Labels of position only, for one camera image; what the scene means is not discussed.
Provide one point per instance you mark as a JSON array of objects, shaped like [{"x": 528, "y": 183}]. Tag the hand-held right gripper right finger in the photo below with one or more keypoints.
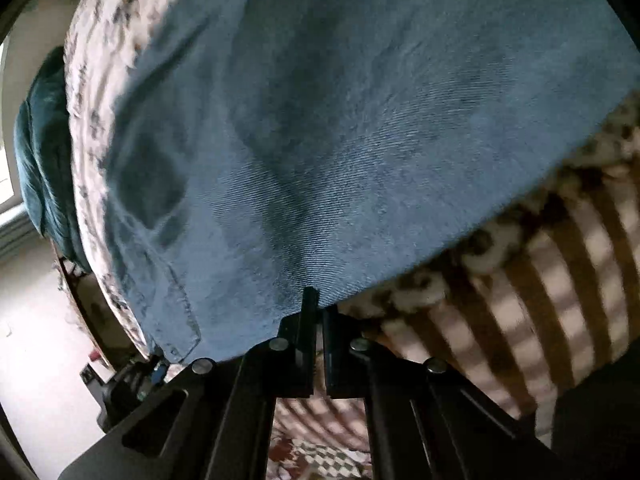
[{"x": 332, "y": 355}]

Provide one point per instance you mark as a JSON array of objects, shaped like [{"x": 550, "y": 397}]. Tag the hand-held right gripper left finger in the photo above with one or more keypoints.
[{"x": 306, "y": 345}]

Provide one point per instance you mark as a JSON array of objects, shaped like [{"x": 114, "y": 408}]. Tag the blue denim pants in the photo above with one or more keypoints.
[{"x": 350, "y": 135}]

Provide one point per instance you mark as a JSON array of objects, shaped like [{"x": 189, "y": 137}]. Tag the brown checked leopard-trim blanket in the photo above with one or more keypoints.
[{"x": 560, "y": 270}]

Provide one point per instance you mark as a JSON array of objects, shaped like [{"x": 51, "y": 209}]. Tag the teal velvet cushion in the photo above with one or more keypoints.
[{"x": 42, "y": 160}]

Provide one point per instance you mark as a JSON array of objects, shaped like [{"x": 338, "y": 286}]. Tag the window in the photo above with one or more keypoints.
[{"x": 7, "y": 150}]

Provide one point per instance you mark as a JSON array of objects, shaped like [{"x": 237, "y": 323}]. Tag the dark cloth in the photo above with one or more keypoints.
[{"x": 595, "y": 425}]

